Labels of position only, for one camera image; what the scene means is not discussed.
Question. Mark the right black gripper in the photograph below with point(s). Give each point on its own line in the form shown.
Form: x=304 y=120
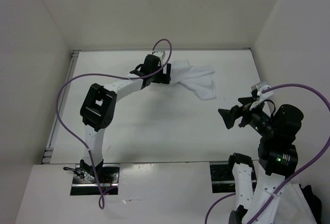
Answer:
x=229 y=115

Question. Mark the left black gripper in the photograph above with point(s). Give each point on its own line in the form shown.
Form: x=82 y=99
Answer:
x=164 y=78

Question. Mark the white skirt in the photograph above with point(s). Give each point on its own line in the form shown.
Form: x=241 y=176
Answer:
x=197 y=79

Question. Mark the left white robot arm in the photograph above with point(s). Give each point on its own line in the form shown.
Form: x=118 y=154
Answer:
x=98 y=108

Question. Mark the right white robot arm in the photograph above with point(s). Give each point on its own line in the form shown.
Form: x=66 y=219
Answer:
x=278 y=159

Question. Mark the white cloth pile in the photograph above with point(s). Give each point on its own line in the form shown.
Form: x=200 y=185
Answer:
x=293 y=207

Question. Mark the black cloth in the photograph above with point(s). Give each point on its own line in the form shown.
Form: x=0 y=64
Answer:
x=314 y=202

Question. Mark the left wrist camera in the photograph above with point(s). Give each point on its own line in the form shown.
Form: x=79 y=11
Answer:
x=160 y=54

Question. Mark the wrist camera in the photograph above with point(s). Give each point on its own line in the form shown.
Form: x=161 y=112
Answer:
x=160 y=54
x=260 y=92

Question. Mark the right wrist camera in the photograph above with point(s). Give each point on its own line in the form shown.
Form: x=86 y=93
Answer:
x=260 y=92

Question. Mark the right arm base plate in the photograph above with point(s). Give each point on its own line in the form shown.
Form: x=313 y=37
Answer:
x=222 y=179

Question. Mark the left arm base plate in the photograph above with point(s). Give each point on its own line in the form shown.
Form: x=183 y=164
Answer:
x=109 y=181

